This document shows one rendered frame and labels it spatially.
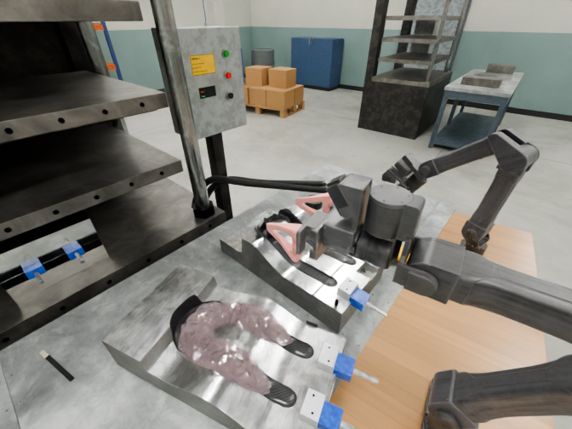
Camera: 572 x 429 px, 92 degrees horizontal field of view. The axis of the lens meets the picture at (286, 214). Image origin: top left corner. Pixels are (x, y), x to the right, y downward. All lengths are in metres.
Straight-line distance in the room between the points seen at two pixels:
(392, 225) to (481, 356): 0.59
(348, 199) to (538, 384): 0.37
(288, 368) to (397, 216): 0.45
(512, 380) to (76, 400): 0.85
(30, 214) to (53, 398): 0.50
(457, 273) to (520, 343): 0.61
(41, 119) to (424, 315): 1.18
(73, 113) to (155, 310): 0.60
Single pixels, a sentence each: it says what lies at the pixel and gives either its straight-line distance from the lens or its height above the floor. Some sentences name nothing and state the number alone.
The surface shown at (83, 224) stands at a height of 0.95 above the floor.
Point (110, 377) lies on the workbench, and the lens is 0.87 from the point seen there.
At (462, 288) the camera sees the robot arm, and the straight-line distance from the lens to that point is 0.44.
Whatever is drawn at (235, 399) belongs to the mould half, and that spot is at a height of 0.88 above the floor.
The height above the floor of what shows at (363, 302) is 0.90.
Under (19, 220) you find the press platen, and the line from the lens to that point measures 1.09.
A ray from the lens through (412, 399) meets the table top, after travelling 0.80.
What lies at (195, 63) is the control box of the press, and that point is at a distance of 1.25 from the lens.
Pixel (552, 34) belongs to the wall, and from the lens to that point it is 7.04.
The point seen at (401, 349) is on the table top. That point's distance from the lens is 0.85.
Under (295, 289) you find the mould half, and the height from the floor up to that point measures 0.86.
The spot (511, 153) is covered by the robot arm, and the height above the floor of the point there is 1.20.
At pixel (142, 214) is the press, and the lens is 1.39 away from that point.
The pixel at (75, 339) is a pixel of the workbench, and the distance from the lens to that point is 0.99.
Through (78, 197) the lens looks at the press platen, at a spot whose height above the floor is 1.04.
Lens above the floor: 1.50
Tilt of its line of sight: 35 degrees down
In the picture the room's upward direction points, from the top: straight up
